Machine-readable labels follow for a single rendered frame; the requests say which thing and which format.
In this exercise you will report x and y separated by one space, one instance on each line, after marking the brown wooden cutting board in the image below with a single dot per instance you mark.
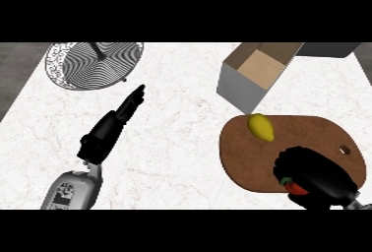
251 154

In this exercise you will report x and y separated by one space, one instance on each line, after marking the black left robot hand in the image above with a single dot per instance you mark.
104 134

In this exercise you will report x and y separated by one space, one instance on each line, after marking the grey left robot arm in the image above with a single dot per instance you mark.
68 192

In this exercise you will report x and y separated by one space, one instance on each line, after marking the open cardboard box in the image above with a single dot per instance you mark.
257 77

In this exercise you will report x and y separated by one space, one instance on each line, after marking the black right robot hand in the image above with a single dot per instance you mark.
318 177

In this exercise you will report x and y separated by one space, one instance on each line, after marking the yellow lemon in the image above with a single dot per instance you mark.
260 127

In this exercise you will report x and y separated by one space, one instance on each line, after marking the dark grey appliance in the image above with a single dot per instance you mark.
327 49

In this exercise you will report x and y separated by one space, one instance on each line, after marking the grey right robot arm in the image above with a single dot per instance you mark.
359 204

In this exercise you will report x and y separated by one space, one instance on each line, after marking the red bell pepper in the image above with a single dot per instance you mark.
294 187

